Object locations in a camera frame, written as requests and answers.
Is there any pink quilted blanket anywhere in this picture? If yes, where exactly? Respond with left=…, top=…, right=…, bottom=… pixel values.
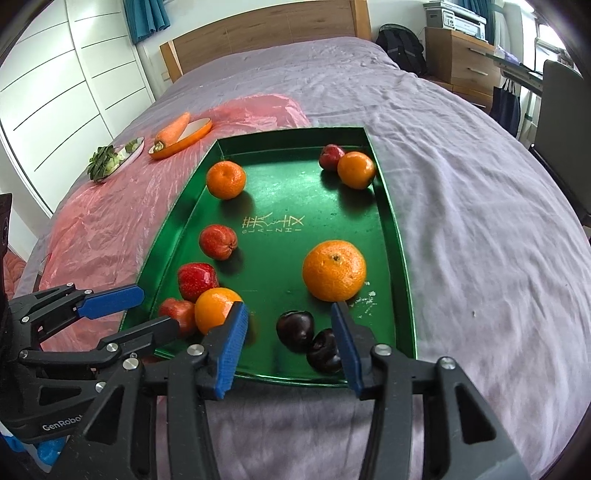
left=4, top=251, right=29, bottom=296

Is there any window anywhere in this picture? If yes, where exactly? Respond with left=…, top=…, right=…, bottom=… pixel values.
left=531, top=0, right=583, bottom=51

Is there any large orange tangerine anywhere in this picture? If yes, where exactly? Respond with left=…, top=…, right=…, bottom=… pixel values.
left=302, top=240, right=368, bottom=303

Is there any patterned plate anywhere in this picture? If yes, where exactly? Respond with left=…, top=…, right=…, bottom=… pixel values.
left=92, top=137, right=145, bottom=184

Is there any desk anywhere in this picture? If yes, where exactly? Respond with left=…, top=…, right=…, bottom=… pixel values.
left=492, top=46, right=546, bottom=93

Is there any white printer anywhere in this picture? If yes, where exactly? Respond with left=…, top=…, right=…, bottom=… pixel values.
left=422, top=0, right=488, bottom=41

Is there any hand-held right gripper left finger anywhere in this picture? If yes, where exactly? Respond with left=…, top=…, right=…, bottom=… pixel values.
left=65, top=301, right=250, bottom=480

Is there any carrot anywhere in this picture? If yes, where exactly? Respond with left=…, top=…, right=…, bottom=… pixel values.
left=154, top=112, right=191, bottom=153

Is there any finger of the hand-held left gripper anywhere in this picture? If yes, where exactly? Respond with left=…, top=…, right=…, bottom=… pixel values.
left=8, top=282, right=146, bottom=343
left=17, top=316, right=181, bottom=370

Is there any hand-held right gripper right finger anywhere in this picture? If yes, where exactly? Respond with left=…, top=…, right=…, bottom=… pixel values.
left=330, top=301, right=532, bottom=480

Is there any white wardrobe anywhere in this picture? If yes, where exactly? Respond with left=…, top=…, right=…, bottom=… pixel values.
left=0, top=0, right=158, bottom=217

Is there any pink plastic sheet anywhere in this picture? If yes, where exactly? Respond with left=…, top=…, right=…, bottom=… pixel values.
left=39, top=93, right=312, bottom=370

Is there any green tray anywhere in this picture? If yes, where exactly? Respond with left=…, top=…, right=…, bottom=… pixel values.
left=134, top=127, right=419, bottom=384

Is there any grey office chair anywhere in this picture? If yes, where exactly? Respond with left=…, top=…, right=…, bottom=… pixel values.
left=529, top=59, right=591, bottom=227

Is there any blue white cloth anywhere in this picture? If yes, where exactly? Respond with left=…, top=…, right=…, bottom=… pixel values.
left=0, top=434, right=70, bottom=472

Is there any small red apple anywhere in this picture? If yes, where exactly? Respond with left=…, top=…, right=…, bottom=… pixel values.
left=178, top=263, right=221, bottom=303
left=158, top=298, right=197, bottom=337
left=320, top=144, right=346, bottom=172
left=199, top=224, right=239, bottom=261

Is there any green bok choy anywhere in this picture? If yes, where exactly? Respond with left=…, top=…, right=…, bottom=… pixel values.
left=88, top=138, right=139, bottom=182

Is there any dark purple plum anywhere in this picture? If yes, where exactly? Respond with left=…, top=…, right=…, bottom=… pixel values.
left=276, top=311, right=315, bottom=354
left=306, top=329, right=345, bottom=374

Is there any black backpack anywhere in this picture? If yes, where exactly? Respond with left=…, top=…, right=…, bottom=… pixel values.
left=375, top=23, right=428, bottom=77

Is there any wooden headboard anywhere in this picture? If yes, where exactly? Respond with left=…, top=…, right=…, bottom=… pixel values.
left=159, top=0, right=372, bottom=84

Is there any orange rimmed dish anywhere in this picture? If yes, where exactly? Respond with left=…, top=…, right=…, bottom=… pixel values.
left=148, top=118, right=213, bottom=161

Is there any wooden dresser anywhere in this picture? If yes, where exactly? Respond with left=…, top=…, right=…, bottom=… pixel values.
left=425, top=27, right=502, bottom=112

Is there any dark blue bag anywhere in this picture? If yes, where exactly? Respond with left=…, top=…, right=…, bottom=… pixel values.
left=489, top=78, right=522, bottom=137

